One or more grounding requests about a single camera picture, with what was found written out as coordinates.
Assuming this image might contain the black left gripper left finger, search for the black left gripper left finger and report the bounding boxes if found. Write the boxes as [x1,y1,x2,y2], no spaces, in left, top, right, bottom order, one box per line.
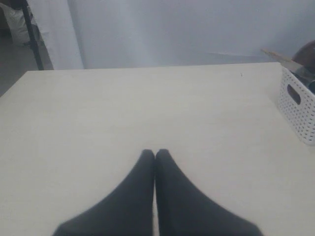
[54,149,155,236]

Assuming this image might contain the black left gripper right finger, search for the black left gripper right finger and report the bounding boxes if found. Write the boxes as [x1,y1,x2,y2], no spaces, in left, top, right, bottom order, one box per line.
[155,149,261,236]

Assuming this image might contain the white plastic perforated basket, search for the white plastic perforated basket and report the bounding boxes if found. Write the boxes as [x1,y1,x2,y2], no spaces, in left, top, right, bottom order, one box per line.
[278,67,315,146]

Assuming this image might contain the upper brown wooden chopstick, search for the upper brown wooden chopstick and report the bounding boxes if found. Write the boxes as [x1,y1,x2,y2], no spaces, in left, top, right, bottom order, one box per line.
[261,49,303,70]

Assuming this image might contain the black metal stand leg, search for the black metal stand leg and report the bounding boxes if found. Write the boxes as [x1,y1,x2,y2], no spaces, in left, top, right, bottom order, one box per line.
[21,0,44,70]

